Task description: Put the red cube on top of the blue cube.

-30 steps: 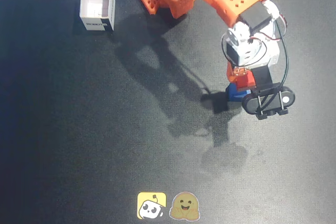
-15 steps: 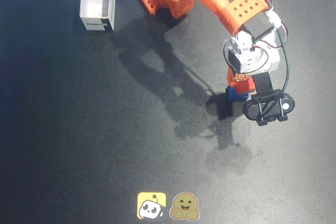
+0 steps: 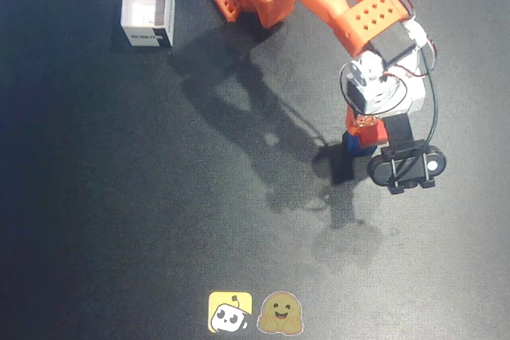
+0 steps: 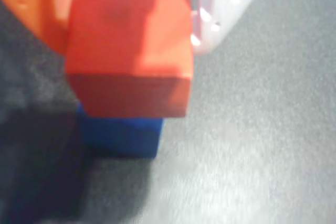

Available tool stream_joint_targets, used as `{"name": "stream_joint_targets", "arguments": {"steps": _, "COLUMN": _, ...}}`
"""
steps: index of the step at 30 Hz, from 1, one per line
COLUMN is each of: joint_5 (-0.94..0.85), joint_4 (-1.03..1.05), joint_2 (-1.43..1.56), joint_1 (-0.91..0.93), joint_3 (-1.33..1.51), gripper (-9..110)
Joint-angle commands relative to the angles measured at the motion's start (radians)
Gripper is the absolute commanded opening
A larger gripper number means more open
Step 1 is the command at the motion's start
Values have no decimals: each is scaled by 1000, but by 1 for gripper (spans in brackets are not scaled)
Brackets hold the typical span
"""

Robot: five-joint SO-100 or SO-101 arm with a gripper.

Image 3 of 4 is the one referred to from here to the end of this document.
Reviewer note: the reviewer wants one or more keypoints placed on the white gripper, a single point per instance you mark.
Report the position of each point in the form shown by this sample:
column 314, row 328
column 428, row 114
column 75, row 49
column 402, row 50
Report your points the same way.
column 367, row 131

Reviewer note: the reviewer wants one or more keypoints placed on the red cube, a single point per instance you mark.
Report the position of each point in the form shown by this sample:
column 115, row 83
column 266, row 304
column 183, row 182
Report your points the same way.
column 374, row 135

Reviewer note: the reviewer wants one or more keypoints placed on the blue cube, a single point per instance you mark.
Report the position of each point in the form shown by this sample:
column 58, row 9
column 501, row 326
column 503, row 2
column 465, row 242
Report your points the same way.
column 352, row 145

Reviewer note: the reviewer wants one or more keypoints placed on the hugging face sticker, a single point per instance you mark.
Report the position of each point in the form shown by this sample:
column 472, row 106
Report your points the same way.
column 280, row 313

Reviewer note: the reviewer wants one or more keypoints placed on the yellow robot sticker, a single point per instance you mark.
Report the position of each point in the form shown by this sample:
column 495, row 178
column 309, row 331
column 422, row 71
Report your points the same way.
column 229, row 312

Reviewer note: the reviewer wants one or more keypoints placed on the white cardboard box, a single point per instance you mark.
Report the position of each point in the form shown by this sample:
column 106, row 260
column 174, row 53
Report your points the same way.
column 147, row 9

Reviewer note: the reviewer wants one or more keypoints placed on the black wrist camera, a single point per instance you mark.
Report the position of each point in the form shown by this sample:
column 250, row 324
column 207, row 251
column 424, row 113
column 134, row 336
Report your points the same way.
column 406, row 166

